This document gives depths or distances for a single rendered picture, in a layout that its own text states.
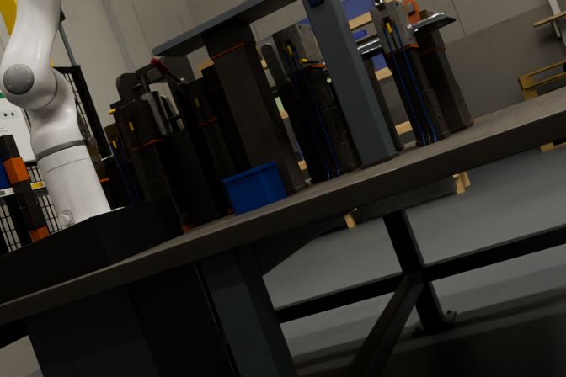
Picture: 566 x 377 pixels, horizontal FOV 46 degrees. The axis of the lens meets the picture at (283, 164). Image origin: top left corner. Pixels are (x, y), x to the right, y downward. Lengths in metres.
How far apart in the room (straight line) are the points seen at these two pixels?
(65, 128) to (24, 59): 0.18
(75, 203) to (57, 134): 0.17
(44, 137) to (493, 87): 7.61
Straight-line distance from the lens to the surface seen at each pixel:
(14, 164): 2.42
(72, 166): 1.66
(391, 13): 1.71
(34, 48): 1.69
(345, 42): 1.57
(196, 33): 1.69
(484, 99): 8.89
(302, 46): 1.77
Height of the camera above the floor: 0.75
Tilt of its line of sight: 1 degrees up
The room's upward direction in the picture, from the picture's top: 20 degrees counter-clockwise
